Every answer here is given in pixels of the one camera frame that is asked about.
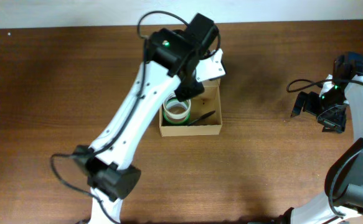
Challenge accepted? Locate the cream masking tape roll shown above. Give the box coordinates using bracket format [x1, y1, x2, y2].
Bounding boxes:
[163, 92, 192, 122]

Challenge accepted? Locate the brown cardboard box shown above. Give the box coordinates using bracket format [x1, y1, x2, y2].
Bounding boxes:
[159, 80, 222, 137]

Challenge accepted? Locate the green tape roll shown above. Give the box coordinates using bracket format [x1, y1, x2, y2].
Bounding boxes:
[163, 96, 192, 125]

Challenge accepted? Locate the black pen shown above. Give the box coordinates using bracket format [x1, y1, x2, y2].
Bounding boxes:
[187, 110, 215, 126]

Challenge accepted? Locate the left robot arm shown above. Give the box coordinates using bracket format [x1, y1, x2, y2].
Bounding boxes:
[69, 14, 225, 223]

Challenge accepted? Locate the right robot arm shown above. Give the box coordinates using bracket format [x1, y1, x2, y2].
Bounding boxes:
[274, 52, 363, 224]

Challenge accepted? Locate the right black cable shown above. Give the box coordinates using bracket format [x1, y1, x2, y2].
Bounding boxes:
[286, 78, 363, 218]

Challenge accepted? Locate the black cable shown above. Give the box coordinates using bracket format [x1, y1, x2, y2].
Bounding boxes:
[286, 78, 363, 218]
[49, 11, 222, 224]

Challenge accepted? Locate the left black cable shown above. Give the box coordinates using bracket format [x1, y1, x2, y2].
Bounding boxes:
[49, 11, 222, 224]

